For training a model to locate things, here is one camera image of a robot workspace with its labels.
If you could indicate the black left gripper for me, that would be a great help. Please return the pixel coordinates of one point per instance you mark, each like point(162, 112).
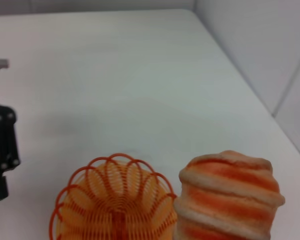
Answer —
point(1, 120)

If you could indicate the orange striped bread roll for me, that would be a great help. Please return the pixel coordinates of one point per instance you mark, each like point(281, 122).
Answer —
point(227, 197)

